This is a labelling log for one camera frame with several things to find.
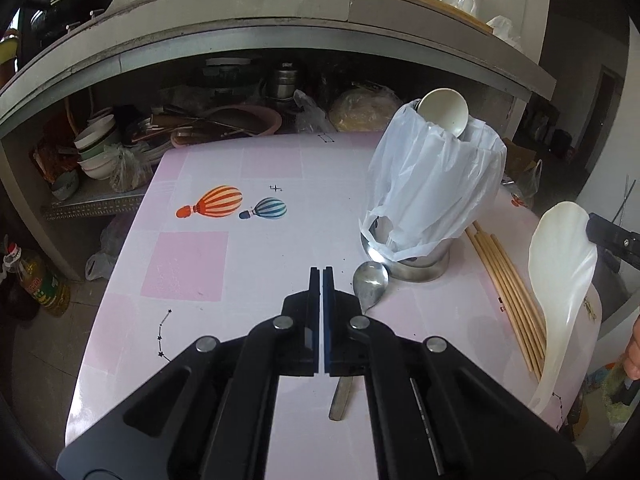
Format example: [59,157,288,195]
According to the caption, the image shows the white shell-shaped rice scoop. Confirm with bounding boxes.
[528,202,598,415]

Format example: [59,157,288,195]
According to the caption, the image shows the steel utensil holder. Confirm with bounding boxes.
[359,216,454,282]

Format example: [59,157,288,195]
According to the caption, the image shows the plastic bags on floor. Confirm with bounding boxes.
[85,212,134,281]

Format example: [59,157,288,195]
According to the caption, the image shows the clear plastic bag on counter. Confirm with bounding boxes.
[486,15,523,52]

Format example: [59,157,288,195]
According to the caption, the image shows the bag of yellow food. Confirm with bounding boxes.
[329,88,401,132]

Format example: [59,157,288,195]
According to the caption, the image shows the cardboard box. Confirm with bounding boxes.
[502,138,536,181]

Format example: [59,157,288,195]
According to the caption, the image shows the person's right hand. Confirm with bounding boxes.
[623,318,640,380]

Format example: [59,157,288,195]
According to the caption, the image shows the white ceramic soup spoon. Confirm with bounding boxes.
[416,88,469,138]

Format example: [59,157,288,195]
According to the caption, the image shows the stack of white bowls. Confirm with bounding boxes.
[74,108,119,180]

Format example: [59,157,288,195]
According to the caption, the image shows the white plastic bag on holder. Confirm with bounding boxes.
[359,100,506,261]

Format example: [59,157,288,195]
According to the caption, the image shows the small steel spoon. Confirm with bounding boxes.
[329,261,390,422]

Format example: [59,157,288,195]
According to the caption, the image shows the pink plastic basin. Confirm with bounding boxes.
[170,105,282,148]

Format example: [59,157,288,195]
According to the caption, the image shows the cooking oil bottle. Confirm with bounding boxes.
[3,242,70,318]

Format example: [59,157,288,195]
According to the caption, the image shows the brown pot green lid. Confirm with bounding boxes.
[0,28,20,87]

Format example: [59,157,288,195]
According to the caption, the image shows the black wok with lid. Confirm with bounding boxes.
[30,0,113,35]

